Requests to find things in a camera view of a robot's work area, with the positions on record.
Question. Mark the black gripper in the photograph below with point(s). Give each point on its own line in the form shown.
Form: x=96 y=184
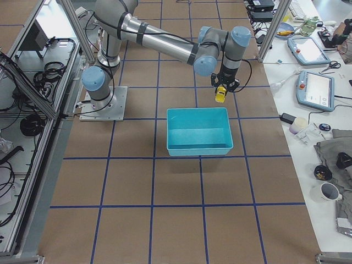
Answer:
x=227 y=76

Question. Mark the yellow toy beetle car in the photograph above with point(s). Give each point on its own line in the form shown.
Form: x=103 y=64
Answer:
x=220 y=94

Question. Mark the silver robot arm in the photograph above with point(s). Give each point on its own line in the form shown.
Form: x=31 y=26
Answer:
x=217 y=53

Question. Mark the teal plastic bin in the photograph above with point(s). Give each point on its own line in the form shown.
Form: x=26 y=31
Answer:
x=198 y=131

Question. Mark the black power adapter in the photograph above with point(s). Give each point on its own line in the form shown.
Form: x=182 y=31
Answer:
x=287 y=118

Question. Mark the blue bowl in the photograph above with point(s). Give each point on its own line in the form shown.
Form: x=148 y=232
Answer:
x=284 y=31

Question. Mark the teach pendant far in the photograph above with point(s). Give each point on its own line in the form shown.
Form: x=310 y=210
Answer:
x=307 y=52

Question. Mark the teach pendant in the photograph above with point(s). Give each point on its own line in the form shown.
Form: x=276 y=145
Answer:
x=315 y=90
x=307 y=52

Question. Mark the teach pendant near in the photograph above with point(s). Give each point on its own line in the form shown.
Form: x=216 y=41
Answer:
x=315 y=90

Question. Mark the black scissors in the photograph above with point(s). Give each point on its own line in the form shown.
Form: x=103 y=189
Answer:
x=332 y=65

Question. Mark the grey cloth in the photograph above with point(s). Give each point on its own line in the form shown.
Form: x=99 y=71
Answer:
x=335 y=153

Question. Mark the small black bowl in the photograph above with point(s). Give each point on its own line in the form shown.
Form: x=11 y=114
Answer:
x=322 y=173

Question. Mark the white mug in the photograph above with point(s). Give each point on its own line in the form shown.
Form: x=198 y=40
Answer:
x=325 y=192

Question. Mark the brown paper table mat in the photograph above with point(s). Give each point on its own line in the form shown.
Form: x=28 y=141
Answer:
x=182 y=179

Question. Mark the aluminium frame post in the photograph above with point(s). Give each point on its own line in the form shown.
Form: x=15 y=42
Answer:
x=277 y=19

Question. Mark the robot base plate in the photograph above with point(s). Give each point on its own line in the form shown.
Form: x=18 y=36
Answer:
x=109 y=109

